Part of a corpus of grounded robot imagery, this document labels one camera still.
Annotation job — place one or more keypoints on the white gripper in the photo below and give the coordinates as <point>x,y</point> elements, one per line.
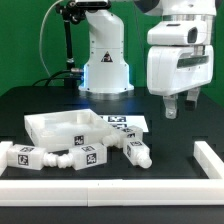
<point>171,70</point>

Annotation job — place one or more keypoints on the white square tabletop tray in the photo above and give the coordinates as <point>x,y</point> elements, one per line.
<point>63,130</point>

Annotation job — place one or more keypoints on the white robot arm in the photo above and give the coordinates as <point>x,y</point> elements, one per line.
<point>106,71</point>

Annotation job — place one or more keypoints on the white paper tag sheet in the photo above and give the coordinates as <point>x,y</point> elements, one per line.
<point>123,121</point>

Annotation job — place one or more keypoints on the white U-shaped fence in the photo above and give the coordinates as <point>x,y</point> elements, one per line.
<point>118,192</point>

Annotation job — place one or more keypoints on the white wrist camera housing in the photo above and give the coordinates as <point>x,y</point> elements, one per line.
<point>180,33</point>

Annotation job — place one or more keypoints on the black camera stand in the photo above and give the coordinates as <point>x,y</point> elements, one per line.
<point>71,16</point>

